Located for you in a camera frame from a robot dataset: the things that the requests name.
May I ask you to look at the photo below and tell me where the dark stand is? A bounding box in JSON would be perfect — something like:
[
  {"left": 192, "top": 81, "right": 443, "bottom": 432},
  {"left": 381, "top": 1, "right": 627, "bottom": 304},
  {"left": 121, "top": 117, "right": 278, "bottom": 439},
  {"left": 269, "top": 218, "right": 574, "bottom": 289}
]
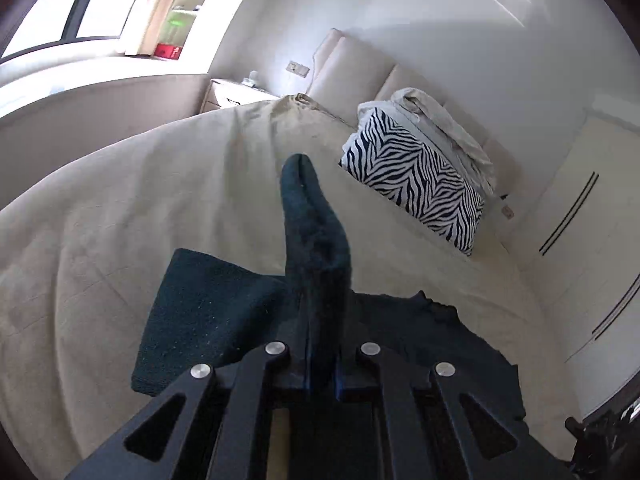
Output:
[{"left": 565, "top": 395, "right": 640, "bottom": 480}]

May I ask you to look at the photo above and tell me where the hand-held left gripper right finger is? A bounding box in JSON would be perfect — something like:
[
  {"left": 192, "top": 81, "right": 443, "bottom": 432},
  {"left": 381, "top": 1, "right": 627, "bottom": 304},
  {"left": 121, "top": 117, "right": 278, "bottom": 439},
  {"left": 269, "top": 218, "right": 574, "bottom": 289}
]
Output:
[{"left": 334, "top": 342, "right": 578, "bottom": 480}]

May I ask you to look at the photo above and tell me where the beige padded headboard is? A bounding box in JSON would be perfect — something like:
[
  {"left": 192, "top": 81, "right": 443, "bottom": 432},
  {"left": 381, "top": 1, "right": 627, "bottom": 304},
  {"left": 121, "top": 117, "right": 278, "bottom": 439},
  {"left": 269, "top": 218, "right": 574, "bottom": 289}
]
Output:
[{"left": 306, "top": 29, "right": 507, "bottom": 197}]

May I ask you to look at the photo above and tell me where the white nightstand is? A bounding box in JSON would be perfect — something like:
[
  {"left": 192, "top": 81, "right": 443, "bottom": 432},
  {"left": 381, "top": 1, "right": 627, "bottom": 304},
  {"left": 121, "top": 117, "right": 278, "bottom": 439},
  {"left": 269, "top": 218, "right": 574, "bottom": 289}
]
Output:
[{"left": 202, "top": 78, "right": 281, "bottom": 112}]

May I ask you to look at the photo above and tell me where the zebra print pillow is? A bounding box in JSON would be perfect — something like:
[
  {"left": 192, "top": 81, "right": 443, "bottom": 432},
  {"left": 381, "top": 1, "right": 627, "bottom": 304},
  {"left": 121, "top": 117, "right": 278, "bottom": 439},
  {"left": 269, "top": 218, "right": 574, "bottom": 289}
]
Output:
[{"left": 339, "top": 101, "right": 487, "bottom": 257}]

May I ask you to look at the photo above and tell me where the white folded duvet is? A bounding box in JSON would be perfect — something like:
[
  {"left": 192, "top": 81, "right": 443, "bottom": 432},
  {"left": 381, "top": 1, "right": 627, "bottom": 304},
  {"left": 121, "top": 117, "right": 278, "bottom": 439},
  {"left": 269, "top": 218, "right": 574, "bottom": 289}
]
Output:
[{"left": 390, "top": 87, "right": 497, "bottom": 196}]

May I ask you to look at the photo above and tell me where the white wardrobe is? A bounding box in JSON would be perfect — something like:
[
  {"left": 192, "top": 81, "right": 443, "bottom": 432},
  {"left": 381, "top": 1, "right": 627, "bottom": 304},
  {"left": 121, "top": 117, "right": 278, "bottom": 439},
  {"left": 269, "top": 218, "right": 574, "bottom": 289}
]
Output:
[{"left": 500, "top": 100, "right": 640, "bottom": 413}]

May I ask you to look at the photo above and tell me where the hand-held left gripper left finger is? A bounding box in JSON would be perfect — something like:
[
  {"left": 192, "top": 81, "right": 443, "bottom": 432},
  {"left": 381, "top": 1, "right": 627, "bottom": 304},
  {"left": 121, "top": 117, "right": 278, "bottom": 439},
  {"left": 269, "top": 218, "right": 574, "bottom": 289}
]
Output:
[{"left": 64, "top": 329, "right": 315, "bottom": 480}]

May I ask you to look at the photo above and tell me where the black framed window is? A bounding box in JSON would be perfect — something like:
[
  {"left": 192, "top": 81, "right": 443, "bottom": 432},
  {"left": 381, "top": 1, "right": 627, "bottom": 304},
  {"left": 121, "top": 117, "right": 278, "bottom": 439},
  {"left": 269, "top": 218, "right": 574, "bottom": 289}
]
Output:
[{"left": 0, "top": 0, "right": 157, "bottom": 61}]

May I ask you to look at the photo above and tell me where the beige curtain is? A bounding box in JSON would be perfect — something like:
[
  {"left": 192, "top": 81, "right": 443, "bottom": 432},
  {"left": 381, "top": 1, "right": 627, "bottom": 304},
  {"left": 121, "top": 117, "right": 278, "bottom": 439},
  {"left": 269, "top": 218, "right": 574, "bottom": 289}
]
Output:
[{"left": 122, "top": 0, "right": 190, "bottom": 57}]

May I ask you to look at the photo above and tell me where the dark green towel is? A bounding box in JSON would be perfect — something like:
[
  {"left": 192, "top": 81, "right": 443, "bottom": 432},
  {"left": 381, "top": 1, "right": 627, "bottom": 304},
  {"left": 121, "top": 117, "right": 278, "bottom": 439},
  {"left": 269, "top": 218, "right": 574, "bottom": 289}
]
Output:
[{"left": 131, "top": 152, "right": 527, "bottom": 423}]

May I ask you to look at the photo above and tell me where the beige bed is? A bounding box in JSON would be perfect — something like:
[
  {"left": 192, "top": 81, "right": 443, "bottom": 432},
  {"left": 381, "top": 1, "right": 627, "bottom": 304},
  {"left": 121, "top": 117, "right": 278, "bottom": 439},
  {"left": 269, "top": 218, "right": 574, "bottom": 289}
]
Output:
[{"left": 0, "top": 94, "right": 578, "bottom": 480}]

